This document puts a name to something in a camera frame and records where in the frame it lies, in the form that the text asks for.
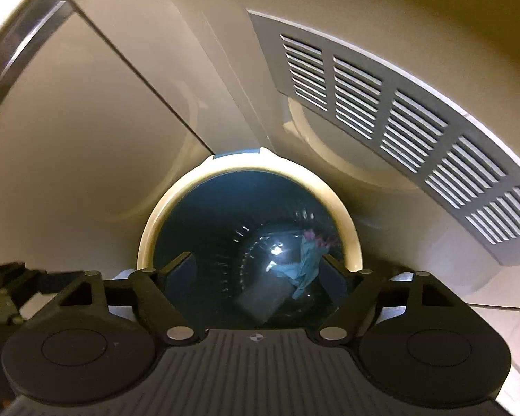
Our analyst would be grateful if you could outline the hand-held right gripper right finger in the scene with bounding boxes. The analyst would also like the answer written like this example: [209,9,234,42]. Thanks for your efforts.
[318,252,461,342]

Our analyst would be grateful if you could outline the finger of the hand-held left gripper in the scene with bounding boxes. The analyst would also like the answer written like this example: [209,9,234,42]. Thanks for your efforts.
[37,269,87,286]

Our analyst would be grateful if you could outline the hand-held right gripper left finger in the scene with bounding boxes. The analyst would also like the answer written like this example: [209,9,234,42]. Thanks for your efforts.
[56,251,203,342]

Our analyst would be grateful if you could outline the round cream-rimmed trash bin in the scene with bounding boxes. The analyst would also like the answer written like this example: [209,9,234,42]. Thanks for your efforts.
[136,147,363,331]

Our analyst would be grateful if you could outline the chrome cabinet edge strip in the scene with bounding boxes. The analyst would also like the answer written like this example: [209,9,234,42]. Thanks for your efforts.
[0,0,69,97]

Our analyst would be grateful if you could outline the grey slotted vent grille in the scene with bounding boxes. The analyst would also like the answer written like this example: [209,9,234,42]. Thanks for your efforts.
[247,9,520,268]

